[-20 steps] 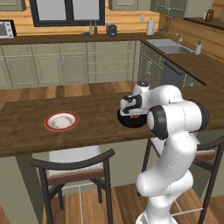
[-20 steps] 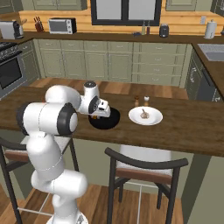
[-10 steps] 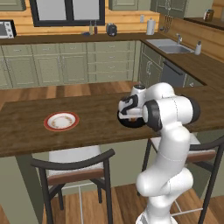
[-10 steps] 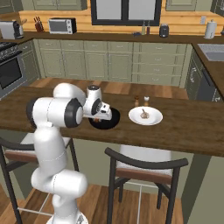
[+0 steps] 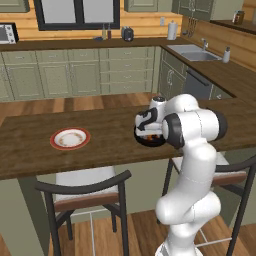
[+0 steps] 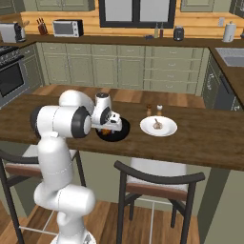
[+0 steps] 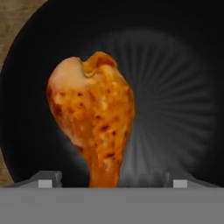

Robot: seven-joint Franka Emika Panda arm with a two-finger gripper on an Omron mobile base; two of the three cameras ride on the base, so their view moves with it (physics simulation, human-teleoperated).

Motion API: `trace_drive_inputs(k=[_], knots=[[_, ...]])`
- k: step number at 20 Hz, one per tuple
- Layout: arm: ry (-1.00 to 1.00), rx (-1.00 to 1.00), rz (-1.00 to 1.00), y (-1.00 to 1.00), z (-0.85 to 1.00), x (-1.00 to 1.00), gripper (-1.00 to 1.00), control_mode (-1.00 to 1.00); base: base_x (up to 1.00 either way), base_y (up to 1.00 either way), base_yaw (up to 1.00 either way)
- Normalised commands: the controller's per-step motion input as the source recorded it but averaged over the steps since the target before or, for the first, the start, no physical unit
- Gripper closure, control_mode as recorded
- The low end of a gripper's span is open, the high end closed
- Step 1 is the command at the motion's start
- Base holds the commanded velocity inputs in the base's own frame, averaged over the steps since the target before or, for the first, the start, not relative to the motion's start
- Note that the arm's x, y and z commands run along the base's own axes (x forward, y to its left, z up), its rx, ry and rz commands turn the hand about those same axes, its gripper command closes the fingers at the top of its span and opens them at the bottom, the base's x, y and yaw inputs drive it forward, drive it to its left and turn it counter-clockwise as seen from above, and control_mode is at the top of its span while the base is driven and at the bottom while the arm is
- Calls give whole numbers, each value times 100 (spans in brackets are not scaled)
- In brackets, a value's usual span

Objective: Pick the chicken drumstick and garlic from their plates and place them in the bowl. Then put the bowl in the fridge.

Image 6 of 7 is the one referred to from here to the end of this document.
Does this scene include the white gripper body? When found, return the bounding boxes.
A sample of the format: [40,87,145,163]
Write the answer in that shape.
[92,121,124,132]

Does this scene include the pale garlic bulb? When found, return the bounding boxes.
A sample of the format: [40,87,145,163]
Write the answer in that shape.
[152,118,164,131]

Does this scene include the black round plate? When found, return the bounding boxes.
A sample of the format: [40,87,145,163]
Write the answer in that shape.
[94,116,132,143]

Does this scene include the white round plate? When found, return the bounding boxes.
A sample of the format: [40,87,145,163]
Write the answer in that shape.
[139,115,178,138]

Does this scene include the green base cupboard run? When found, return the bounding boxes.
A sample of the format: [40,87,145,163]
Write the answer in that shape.
[21,42,212,96]

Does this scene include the dark wooden bar stool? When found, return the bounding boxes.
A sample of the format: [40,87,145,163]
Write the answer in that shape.
[113,157,207,244]
[0,144,88,244]

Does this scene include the silver toaster oven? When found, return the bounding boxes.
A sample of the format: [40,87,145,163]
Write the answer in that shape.
[51,18,85,38]

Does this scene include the green side cupboard run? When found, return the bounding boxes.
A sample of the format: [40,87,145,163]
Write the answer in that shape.
[201,54,244,112]

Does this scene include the black oven with hob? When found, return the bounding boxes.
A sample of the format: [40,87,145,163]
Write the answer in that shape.
[0,45,31,109]

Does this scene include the black-framed window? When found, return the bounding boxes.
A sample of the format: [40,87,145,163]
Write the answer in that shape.
[97,0,177,30]

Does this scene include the dark dishwasher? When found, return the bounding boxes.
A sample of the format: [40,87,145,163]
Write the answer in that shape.
[214,73,236,112]

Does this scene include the brown knife block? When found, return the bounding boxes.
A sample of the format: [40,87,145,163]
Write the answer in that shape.
[35,17,49,36]

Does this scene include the grey coffee machine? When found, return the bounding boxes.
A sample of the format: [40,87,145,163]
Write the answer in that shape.
[0,21,27,44]

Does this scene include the steel sink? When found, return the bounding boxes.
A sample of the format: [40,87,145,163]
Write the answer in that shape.
[214,47,244,68]

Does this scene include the white paper towel roll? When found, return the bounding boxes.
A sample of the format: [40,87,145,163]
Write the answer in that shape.
[221,20,238,44]

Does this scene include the green wall cupboards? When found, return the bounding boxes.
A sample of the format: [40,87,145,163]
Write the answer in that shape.
[179,0,244,14]
[0,0,96,13]

